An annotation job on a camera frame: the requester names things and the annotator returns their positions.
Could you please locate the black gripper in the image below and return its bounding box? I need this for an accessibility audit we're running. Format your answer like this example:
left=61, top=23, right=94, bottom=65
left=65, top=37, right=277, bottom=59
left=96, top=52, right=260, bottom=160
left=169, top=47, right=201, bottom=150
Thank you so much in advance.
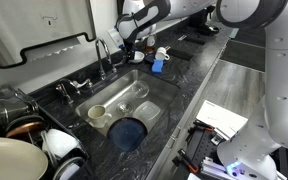
left=121, top=36, right=136, bottom=66

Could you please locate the chrome faucet lever handle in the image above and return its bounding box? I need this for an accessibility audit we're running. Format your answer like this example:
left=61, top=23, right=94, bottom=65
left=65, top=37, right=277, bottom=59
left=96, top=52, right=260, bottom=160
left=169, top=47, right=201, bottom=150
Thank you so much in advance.
left=72, top=77, right=94, bottom=91
left=111, top=54, right=129, bottom=74

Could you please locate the chrome sink faucet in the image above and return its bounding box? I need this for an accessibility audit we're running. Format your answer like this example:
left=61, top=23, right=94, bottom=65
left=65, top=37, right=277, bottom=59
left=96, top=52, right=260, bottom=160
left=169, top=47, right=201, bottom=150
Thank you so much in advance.
left=94, top=37, right=114, bottom=81

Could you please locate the small chrome side faucet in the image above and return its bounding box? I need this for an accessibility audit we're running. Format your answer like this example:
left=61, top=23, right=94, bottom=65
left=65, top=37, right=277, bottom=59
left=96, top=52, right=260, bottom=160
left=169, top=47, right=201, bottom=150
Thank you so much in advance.
left=55, top=77, right=82, bottom=106

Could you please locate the white ceramic bowl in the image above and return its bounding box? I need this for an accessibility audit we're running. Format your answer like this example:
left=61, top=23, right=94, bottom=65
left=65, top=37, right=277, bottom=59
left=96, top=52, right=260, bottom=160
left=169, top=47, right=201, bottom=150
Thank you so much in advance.
left=128, top=50, right=146, bottom=65

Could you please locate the dark saucer plate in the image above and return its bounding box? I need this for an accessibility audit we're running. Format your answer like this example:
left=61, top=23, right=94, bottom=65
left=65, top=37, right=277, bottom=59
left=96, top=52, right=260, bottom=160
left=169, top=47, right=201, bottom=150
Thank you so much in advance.
left=144, top=49, right=172, bottom=65

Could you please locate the amber soap bottle white label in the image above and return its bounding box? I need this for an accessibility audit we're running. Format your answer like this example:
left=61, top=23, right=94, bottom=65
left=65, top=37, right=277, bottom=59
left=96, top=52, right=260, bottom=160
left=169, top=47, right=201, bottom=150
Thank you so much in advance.
left=145, top=32, right=158, bottom=54

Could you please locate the stainless steel sink basin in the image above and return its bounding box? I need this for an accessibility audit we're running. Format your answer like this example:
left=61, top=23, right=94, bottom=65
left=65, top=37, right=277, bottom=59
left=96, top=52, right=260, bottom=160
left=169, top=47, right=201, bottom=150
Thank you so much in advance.
left=74, top=68, right=181, bottom=138

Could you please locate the blue sponge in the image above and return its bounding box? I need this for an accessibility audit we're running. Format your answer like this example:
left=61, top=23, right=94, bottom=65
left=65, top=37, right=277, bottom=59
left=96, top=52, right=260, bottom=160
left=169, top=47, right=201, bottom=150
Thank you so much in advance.
left=150, top=58, right=165, bottom=75

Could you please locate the white printed mug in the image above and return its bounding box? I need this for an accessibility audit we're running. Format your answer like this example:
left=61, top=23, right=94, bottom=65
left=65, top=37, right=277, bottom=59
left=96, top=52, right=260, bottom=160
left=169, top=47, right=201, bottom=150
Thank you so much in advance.
left=154, top=46, right=171, bottom=62

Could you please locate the clear glass bowl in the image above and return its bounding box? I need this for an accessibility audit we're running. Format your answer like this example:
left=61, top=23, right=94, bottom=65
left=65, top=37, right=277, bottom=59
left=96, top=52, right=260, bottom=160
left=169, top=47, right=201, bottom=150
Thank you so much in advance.
left=131, top=79, right=151, bottom=100

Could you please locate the metal sink drain strainer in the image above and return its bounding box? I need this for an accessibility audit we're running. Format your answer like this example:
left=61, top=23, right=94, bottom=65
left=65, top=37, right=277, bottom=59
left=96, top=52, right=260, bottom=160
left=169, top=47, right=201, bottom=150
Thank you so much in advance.
left=115, top=100, right=134, bottom=115

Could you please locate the clear plastic container lid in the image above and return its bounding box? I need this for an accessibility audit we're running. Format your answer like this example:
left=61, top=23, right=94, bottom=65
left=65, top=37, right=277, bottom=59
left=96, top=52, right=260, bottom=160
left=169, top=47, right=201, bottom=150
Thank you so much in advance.
left=131, top=100, right=163, bottom=124

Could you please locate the cream ceramic mug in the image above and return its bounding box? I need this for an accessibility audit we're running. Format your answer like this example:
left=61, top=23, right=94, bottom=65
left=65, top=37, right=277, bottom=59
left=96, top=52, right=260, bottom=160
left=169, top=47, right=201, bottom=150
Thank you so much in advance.
left=86, top=104, right=114, bottom=130

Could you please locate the dark blue round plate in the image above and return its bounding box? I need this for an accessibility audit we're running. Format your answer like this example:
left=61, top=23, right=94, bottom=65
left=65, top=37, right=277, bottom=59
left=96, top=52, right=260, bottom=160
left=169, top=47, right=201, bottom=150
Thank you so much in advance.
left=106, top=116, right=149, bottom=153

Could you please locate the black coffee machine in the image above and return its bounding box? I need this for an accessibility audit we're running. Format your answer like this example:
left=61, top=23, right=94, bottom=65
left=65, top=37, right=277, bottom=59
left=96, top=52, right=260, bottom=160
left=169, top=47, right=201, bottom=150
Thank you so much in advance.
left=187, top=4, right=221, bottom=36

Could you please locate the black dish rack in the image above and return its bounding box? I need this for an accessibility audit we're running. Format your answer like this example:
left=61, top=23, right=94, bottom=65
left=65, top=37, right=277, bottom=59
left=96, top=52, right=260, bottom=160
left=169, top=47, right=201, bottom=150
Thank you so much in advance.
left=0, top=99, right=96, bottom=180

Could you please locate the red black clamp tool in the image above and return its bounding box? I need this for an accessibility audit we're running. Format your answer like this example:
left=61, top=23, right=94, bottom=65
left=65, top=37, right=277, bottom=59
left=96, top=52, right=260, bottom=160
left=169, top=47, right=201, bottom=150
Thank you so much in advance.
left=192, top=119, right=216, bottom=133
left=176, top=147, right=201, bottom=175

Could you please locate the steel paper towel dispenser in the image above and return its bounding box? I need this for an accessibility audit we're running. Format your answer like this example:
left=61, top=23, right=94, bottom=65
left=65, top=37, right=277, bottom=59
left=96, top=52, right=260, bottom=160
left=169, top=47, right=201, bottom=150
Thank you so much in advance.
left=0, top=0, right=98, bottom=70

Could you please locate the white bowl in rack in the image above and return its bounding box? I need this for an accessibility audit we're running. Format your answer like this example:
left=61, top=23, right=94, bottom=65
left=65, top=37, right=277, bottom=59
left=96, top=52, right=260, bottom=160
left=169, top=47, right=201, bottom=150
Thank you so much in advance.
left=41, top=127, right=82, bottom=162

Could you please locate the black perforated tool board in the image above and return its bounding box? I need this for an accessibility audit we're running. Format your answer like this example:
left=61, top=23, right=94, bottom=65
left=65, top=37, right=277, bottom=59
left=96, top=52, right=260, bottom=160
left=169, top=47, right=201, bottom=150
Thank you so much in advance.
left=171, top=119, right=229, bottom=180

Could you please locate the dark floor mat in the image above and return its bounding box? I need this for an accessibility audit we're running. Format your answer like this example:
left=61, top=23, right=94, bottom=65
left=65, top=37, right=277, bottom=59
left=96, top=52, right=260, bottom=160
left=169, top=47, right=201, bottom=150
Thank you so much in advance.
left=218, top=27, right=267, bottom=73

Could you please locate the stainless steel pot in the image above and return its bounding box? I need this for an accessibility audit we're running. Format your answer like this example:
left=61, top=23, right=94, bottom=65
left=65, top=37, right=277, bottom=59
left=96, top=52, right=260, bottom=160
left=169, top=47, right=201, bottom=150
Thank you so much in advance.
left=0, top=84, right=40, bottom=130

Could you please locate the copper bottomed pan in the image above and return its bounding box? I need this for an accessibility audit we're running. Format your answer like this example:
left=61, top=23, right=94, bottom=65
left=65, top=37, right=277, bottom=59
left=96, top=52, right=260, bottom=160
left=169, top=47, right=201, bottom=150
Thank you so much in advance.
left=4, top=114, right=46, bottom=140

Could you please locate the round grey rimmed lid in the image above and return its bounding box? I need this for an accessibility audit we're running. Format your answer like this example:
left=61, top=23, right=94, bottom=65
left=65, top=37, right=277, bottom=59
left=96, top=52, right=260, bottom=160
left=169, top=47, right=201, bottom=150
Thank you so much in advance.
left=51, top=156, right=87, bottom=180

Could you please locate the aluminium extrusion bar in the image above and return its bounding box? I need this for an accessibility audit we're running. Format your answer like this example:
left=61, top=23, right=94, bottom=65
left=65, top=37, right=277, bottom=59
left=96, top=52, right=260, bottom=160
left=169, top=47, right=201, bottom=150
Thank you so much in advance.
left=199, top=155, right=232, bottom=180

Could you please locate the large cream round plate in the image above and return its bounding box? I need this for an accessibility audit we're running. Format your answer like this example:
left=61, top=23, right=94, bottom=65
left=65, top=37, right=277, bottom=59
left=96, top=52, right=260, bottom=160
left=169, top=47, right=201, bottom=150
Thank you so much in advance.
left=0, top=136, right=50, bottom=180

